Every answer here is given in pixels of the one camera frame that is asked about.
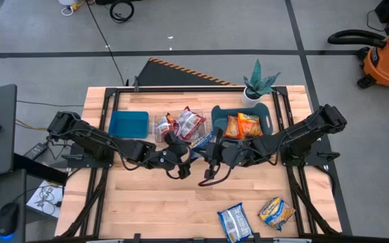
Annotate orange shop vacuum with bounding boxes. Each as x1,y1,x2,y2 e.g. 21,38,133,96
356,23,389,99

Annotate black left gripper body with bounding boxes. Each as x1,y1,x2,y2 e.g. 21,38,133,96
159,140,192,169

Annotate black table frame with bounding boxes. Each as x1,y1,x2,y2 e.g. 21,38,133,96
57,86,342,243

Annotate black vacuum hose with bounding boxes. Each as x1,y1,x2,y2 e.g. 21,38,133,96
328,29,388,48

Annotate white paper sheet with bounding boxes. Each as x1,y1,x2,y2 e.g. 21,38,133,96
27,180,63,219

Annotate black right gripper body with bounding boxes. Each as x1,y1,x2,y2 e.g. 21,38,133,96
211,144,247,169

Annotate green potted plant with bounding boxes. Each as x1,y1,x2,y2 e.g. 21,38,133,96
243,59,282,99

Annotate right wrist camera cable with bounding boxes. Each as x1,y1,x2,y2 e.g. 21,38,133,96
197,164,233,188

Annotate orange chicken ramen pack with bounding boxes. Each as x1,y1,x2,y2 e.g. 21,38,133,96
237,112,264,138
223,115,241,140

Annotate black floor cable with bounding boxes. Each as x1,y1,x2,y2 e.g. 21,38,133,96
86,0,128,87

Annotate coiled black cable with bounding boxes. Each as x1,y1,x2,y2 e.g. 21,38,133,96
109,0,135,24

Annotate blue plastic bin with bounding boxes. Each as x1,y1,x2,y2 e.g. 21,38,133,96
108,111,150,139

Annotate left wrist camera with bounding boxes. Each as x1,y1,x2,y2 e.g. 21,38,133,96
177,165,191,180

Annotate grey-green plastic bin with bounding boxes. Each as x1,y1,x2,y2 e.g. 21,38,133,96
211,103,274,138

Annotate black mat orange stripe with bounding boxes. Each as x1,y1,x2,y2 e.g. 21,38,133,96
136,57,238,87

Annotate black power brick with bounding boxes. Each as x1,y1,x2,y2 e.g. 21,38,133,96
24,142,49,160

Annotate red beef ramen pack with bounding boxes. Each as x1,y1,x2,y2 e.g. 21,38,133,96
155,113,179,142
176,106,207,141

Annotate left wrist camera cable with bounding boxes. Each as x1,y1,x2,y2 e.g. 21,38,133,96
165,167,182,180

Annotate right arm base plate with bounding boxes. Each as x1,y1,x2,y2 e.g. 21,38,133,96
280,140,341,167

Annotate black computer mouse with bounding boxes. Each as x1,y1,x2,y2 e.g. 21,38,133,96
0,202,20,237

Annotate yellow floor cable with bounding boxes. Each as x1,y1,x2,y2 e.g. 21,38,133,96
15,118,49,132

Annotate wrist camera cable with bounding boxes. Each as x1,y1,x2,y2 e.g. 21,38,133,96
197,164,233,188
165,167,182,180

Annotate blue ramen pack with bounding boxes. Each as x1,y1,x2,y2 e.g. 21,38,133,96
217,202,255,243
258,197,296,232
190,131,215,160

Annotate white plant pot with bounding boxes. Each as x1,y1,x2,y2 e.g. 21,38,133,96
241,86,261,108

